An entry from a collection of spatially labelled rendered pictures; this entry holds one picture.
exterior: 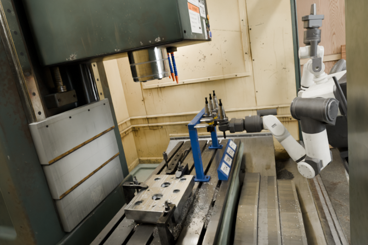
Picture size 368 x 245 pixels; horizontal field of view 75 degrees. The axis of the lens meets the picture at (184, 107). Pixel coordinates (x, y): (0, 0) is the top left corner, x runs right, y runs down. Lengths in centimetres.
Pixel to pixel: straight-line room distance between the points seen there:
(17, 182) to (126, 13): 76
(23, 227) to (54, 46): 74
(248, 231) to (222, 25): 139
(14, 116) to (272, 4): 167
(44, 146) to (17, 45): 41
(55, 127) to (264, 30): 149
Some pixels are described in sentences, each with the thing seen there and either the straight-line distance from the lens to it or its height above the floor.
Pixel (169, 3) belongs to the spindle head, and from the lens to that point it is 85.
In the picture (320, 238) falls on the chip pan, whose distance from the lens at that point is 139.
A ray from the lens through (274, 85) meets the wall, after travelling 194.
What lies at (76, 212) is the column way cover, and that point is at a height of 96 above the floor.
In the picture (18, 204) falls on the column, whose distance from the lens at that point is 120.
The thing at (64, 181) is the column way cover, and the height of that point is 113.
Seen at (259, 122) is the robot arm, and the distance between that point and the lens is 123.
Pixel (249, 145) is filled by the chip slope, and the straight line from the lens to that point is 198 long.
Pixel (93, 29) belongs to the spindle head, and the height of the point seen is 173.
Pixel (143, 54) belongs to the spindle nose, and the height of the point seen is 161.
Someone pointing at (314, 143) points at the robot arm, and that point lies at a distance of 112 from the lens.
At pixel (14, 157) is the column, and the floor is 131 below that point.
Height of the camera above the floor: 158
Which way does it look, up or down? 12 degrees down
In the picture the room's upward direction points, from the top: 10 degrees counter-clockwise
